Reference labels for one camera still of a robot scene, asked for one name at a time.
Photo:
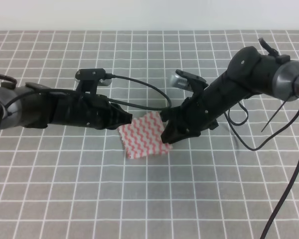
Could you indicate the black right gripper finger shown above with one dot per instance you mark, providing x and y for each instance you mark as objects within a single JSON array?
[{"x": 174, "y": 132}]

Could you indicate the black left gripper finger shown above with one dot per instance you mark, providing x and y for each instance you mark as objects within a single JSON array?
[{"x": 122, "y": 116}]

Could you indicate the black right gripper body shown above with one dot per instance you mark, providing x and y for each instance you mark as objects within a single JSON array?
[{"x": 191, "y": 114}]

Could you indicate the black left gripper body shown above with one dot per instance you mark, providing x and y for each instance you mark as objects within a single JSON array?
[{"x": 84, "y": 111}]

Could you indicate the pink white wavy towel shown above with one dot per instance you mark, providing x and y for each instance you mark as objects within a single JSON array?
[{"x": 142, "y": 137}]

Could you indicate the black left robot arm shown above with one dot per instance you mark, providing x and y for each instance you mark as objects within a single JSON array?
[{"x": 37, "y": 106}]

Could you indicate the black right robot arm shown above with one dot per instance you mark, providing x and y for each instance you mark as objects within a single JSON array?
[{"x": 249, "y": 73}]

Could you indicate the grey checked tablecloth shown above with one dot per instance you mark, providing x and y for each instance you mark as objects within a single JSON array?
[{"x": 75, "y": 183}]

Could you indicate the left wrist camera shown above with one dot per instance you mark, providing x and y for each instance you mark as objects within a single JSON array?
[{"x": 90, "y": 79}]

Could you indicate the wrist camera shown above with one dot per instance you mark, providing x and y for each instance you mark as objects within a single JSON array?
[
  {"x": 189, "y": 82},
  {"x": 90, "y": 79}
]

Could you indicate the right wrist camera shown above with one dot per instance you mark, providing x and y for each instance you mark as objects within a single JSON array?
[{"x": 189, "y": 82}]

